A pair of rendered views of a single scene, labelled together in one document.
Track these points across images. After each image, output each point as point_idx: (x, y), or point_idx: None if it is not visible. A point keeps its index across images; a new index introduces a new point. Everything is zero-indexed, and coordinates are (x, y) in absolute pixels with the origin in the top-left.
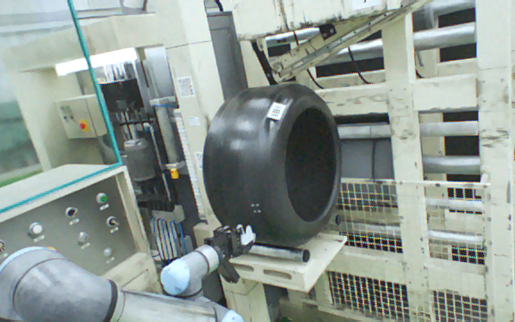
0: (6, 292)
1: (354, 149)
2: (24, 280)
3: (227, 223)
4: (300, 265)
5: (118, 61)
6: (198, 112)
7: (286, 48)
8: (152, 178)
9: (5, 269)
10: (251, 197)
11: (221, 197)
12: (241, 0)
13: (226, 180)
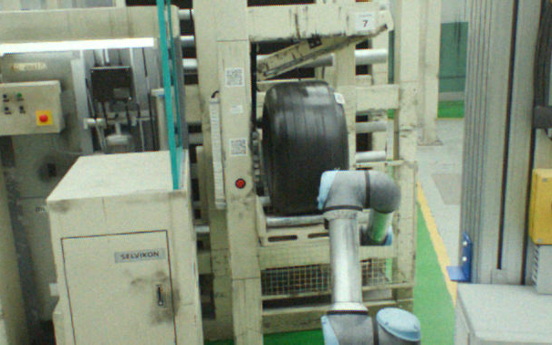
0: (352, 190)
1: None
2: (373, 177)
3: (299, 191)
4: None
5: (121, 47)
6: (243, 100)
7: (182, 50)
8: None
9: (338, 180)
10: (336, 162)
11: (305, 166)
12: (257, 6)
13: (313, 151)
